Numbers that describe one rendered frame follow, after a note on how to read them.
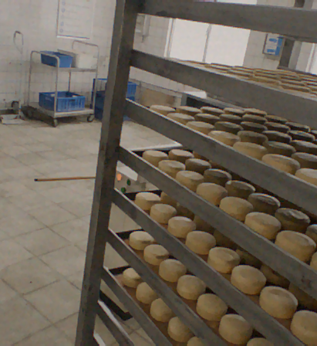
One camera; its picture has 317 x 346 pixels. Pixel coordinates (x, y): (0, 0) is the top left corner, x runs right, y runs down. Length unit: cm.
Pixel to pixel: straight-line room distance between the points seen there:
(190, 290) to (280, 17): 45
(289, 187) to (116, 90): 39
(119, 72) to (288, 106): 36
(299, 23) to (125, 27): 35
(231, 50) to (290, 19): 590
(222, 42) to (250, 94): 597
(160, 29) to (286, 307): 665
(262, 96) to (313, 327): 30
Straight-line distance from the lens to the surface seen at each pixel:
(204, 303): 74
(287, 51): 108
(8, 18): 638
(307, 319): 62
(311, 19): 52
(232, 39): 645
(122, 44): 79
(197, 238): 73
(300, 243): 59
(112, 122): 81
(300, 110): 52
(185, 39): 691
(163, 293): 76
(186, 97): 280
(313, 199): 51
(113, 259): 239
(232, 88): 59
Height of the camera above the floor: 157
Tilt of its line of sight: 19 degrees down
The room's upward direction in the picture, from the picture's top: 10 degrees clockwise
